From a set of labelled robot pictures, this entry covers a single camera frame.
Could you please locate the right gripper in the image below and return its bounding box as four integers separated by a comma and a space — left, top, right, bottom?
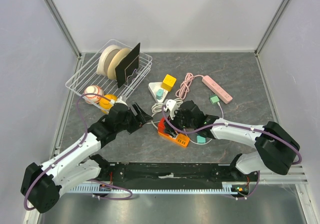
163, 108, 196, 138

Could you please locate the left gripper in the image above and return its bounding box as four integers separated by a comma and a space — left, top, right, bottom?
115, 102, 153, 134

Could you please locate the orange power strip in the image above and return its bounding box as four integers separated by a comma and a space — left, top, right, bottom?
158, 132, 190, 148

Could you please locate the red cube plug adapter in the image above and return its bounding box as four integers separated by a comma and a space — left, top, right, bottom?
157, 118, 166, 133

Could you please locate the teal plug adapter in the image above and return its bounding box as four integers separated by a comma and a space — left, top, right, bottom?
196, 135, 207, 145
156, 88, 164, 100

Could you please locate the teal plug adapter front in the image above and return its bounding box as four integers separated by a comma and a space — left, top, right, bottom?
156, 88, 164, 100

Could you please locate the yellow cube plug adapter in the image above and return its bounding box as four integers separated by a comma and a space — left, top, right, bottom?
160, 74, 177, 92

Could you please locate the pink power strip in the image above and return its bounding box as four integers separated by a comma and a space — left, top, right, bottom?
202, 75, 233, 104

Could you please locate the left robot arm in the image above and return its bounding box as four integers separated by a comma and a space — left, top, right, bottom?
21, 103, 153, 213

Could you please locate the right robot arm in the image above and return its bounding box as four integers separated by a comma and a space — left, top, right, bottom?
161, 99, 302, 181

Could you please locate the green plug adapter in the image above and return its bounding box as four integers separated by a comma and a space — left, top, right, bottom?
209, 94, 220, 105

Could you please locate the black square board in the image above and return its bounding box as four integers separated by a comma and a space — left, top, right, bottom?
115, 43, 141, 88

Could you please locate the white orange striped ball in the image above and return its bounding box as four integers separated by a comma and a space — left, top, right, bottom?
84, 85, 104, 104

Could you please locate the beige round plate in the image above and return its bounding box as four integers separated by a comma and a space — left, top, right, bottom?
107, 48, 131, 80

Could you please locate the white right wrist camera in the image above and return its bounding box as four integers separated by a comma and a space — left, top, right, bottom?
163, 99, 178, 120

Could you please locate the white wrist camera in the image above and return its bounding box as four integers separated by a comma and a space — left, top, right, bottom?
163, 99, 178, 120
113, 96, 128, 106

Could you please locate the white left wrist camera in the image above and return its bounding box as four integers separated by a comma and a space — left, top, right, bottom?
113, 96, 128, 106

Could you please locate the white coiled power cord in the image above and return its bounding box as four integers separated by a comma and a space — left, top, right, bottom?
142, 98, 225, 146

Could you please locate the pink coiled cord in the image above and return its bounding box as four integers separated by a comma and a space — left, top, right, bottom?
175, 73, 205, 100

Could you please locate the white wire dish rack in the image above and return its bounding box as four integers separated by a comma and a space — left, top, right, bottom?
65, 39, 152, 113

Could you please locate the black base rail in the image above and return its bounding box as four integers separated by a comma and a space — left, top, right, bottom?
96, 162, 258, 189

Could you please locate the slotted cable duct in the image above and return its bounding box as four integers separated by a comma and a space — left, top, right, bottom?
68, 182, 238, 195

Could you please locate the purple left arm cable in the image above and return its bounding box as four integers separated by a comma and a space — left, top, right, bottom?
23, 93, 133, 211

